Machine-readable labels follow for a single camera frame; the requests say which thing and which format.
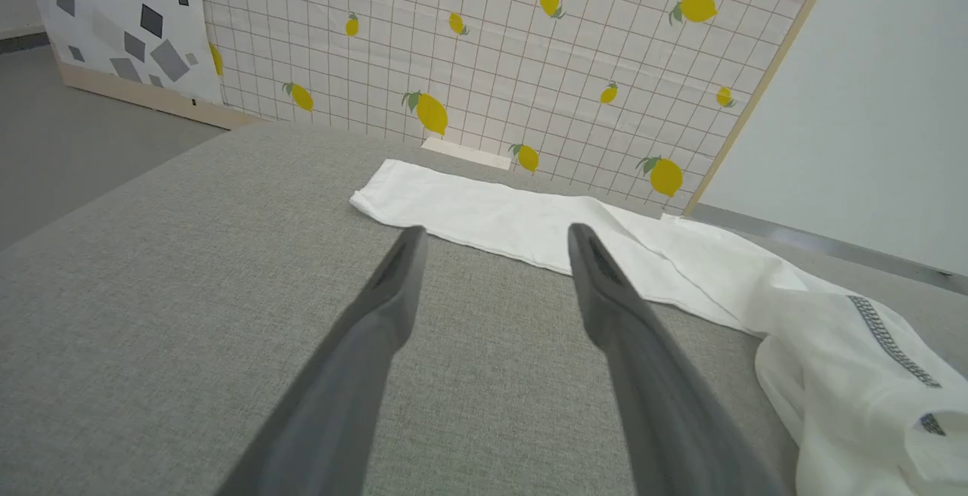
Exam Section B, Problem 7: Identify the wooden framed grid fence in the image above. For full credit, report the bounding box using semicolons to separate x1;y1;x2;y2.
197;0;842;217

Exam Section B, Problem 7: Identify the white garment with grey stitching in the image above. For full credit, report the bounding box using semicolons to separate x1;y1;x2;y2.
349;159;968;496

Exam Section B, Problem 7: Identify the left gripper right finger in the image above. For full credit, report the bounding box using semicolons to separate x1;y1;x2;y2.
567;223;787;496

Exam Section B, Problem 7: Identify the white rectangular box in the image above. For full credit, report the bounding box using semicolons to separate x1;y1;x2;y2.
421;137;513;172

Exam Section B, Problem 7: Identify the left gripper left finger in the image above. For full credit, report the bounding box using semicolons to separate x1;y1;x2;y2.
216;226;430;496

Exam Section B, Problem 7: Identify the metal floor strip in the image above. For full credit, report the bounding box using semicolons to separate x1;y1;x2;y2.
684;203;968;296

